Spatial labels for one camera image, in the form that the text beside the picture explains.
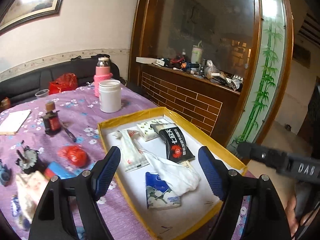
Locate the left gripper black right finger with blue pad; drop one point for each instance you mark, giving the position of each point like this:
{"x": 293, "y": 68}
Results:
{"x": 266, "y": 218}

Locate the blue white tissue pack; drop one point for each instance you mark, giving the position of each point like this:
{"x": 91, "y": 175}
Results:
{"x": 159, "y": 195}

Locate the clear plastic cup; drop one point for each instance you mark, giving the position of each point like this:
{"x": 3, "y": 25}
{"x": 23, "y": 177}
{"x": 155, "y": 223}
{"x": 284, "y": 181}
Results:
{"x": 42, "y": 93}

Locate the yellow shallow cardboard box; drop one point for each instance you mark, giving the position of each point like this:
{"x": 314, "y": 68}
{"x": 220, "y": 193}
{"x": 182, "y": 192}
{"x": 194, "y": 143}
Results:
{"x": 197, "y": 207}

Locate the wooden brick-pattern cabinet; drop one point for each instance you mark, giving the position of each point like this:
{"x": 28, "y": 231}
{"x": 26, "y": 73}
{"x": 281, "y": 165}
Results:
{"x": 211, "y": 94}

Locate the purple floral tablecloth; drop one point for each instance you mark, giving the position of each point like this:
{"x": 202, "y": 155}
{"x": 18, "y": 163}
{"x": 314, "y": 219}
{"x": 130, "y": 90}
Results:
{"x": 80, "y": 110}

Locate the framed painting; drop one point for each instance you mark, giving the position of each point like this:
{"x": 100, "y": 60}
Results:
{"x": 19, "y": 12}

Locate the red plastic bag on sofa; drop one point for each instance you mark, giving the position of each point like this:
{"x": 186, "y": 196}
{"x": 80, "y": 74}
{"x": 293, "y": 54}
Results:
{"x": 65, "y": 82}

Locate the black leather sofa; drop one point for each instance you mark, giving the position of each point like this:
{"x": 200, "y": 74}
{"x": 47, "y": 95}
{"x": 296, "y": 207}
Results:
{"x": 22, "y": 88}

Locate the white cloth in box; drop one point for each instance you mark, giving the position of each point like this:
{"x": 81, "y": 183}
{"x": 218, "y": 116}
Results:
{"x": 179, "y": 178}

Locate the red crumpled plastic bag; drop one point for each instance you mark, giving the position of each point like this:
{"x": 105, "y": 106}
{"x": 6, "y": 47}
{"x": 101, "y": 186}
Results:
{"x": 74, "y": 154}

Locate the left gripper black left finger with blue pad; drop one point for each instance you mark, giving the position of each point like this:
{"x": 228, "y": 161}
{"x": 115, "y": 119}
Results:
{"x": 53, "y": 218}

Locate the pink thermos bottle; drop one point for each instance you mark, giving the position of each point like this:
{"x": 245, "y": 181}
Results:
{"x": 102, "y": 72}

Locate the bamboo print glass panel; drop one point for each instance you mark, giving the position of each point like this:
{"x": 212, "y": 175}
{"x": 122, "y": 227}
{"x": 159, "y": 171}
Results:
{"x": 267, "y": 73}

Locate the dark ink bottle with cork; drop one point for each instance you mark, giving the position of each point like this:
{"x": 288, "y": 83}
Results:
{"x": 51, "y": 119}

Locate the white green leaf tissue pack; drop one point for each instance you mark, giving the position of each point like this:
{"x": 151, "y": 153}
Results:
{"x": 146, "y": 131}

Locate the white notepad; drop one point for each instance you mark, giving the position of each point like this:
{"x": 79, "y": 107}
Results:
{"x": 13, "y": 122}

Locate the black small gadget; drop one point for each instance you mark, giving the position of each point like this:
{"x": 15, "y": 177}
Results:
{"x": 29, "y": 162}

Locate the pink tissue pack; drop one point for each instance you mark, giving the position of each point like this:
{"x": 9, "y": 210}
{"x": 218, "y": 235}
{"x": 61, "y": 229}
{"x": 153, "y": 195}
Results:
{"x": 55, "y": 169}

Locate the white flat box on cabinet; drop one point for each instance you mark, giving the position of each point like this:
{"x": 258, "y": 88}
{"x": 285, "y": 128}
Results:
{"x": 149, "y": 60}

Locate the black pen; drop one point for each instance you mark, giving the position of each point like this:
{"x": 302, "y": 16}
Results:
{"x": 69, "y": 133}

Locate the white plastic sachet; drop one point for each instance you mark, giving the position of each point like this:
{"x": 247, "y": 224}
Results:
{"x": 131, "y": 158}

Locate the white green tumbler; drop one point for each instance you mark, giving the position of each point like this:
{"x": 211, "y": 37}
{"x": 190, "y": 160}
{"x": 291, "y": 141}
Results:
{"x": 196, "y": 53}

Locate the brown small jar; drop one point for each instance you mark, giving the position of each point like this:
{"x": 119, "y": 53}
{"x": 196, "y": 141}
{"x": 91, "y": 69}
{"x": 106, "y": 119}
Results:
{"x": 5, "y": 104}

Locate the blue small sock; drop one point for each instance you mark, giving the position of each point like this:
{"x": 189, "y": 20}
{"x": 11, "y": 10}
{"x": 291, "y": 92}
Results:
{"x": 5, "y": 174}

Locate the cream white cloth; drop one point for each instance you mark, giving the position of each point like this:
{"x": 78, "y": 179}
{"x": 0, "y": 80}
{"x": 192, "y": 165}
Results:
{"x": 30, "y": 188}

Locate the black snack packet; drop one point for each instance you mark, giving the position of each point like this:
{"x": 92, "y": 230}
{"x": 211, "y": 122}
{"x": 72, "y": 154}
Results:
{"x": 176, "y": 146}

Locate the person's right hand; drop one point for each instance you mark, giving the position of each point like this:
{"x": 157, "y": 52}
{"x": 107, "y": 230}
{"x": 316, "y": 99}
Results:
{"x": 291, "y": 216}

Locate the white plastic jar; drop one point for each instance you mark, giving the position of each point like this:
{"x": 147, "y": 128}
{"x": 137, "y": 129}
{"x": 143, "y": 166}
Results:
{"x": 110, "y": 96}

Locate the blue white patterned cloth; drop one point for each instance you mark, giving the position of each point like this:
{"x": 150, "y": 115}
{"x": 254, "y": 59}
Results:
{"x": 21, "y": 212}

